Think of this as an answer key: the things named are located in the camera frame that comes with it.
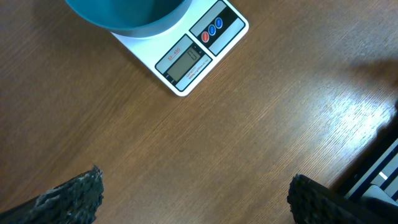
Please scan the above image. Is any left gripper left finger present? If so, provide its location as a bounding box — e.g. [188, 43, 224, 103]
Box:
[1, 166, 104, 224]

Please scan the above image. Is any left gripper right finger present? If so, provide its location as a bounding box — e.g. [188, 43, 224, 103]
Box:
[287, 174, 397, 224]

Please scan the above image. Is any white digital kitchen scale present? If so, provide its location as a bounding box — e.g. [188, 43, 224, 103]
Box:
[115, 0, 249, 96]

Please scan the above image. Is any teal blue bowl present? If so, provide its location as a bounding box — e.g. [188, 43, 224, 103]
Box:
[66, 0, 192, 38]

